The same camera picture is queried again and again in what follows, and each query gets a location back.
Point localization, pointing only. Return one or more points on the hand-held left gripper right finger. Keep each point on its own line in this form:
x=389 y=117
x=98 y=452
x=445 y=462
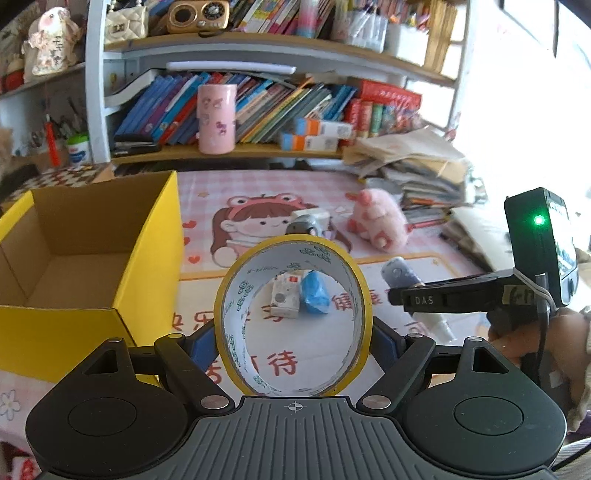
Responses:
x=385 y=344

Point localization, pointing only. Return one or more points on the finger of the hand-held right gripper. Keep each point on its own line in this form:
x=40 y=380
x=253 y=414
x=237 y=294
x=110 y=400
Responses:
x=422 y=301

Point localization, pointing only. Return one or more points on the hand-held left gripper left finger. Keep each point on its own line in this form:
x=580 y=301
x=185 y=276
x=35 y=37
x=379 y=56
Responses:
x=204 y=344

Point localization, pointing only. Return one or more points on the yellow tape roll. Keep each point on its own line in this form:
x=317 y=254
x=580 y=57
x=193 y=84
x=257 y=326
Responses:
x=235 y=341

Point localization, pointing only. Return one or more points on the pale blue white bottle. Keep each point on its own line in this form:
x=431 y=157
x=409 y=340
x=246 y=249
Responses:
x=399 y=272

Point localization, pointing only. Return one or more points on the small white box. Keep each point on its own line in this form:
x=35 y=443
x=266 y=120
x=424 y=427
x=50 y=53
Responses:
x=284 y=295

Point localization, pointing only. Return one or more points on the pink plush pig toy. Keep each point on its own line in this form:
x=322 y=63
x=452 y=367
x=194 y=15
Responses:
x=378 y=217

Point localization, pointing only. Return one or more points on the grey toy mouse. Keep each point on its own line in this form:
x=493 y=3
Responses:
x=307 y=225

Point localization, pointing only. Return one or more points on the yellow cardboard box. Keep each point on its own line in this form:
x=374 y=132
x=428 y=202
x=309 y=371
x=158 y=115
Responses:
x=55 y=337

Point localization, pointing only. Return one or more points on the person's right hand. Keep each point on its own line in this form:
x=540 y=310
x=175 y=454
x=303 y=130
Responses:
x=570 y=332

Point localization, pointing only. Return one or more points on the blue crumpled wrapper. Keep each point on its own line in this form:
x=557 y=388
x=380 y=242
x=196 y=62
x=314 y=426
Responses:
x=315 y=293

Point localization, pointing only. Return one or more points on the stack of papers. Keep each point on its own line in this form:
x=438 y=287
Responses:
x=415 y=157

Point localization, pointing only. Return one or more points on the red boxed book set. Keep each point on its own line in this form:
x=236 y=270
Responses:
x=390 y=94

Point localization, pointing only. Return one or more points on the black notebooks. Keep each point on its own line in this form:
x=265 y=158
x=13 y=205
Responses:
x=136 y=145

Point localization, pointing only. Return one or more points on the checkered board box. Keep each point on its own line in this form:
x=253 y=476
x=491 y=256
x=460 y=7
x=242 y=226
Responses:
x=78 y=174

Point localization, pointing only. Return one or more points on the pink printed cylinder holder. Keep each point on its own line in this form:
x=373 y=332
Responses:
x=217 y=120

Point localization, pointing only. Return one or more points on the white jar green lid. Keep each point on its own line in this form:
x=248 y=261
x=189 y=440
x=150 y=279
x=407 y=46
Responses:
x=77 y=152

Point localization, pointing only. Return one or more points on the row of leaning books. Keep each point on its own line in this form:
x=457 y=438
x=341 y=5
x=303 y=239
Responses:
x=277 y=106

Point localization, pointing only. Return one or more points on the white pen holders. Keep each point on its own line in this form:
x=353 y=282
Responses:
x=383 y=32

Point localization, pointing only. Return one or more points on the white bookshelf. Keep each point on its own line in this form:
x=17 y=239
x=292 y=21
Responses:
x=98 y=92

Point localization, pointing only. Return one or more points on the white light bar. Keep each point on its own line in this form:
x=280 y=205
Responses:
x=231 y=68

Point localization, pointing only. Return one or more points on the orange white cat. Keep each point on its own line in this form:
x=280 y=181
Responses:
x=3 y=147

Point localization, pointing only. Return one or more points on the pastel striped cylinder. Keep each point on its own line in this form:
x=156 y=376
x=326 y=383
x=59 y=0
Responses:
x=308 y=18

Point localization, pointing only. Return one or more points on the gold retro radio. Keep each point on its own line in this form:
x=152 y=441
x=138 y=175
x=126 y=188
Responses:
x=196 y=16

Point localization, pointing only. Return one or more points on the white quilted handbag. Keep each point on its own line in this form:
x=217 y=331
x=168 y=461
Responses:
x=127 y=23

